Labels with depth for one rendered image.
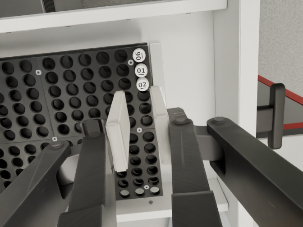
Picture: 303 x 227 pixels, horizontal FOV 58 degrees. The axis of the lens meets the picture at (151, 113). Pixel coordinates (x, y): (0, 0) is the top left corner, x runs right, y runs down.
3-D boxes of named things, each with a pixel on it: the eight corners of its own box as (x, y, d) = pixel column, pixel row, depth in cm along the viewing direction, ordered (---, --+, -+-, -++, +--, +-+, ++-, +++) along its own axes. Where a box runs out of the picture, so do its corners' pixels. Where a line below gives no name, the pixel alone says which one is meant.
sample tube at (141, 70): (146, 69, 31) (147, 77, 27) (135, 69, 31) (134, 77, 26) (146, 57, 30) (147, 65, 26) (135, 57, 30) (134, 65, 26)
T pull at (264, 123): (280, 81, 28) (287, 84, 27) (276, 145, 31) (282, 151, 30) (246, 84, 29) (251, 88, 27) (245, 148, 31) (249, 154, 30)
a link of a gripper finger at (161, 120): (154, 117, 15) (168, 115, 15) (149, 86, 21) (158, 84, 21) (162, 166, 16) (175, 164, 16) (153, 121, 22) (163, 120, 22)
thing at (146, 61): (147, 45, 27) (147, 45, 27) (162, 192, 33) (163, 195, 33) (129, 47, 27) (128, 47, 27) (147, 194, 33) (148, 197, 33)
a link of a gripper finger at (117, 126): (128, 171, 16) (115, 173, 16) (130, 125, 22) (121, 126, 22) (118, 123, 14) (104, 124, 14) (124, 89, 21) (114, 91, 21)
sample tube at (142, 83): (149, 79, 31) (149, 90, 27) (138, 81, 31) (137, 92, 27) (147, 69, 31) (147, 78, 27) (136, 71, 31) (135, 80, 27)
